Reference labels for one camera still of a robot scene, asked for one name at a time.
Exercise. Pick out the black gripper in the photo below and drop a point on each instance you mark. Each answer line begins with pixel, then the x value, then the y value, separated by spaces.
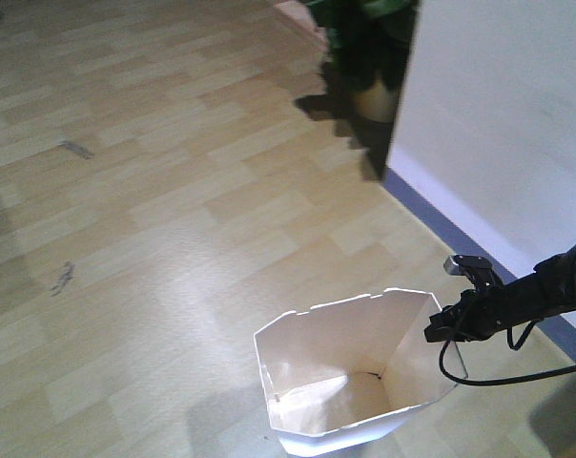
pixel 450 325

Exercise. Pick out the white paper trash bin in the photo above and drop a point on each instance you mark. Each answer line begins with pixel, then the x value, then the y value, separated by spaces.
pixel 349 372

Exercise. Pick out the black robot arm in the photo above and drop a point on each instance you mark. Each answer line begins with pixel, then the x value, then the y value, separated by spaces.
pixel 491 305

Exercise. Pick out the green potted plant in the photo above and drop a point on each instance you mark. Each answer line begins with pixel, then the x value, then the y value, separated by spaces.
pixel 368 45

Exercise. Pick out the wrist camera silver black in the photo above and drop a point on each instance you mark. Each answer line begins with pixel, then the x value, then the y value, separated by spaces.
pixel 478 270

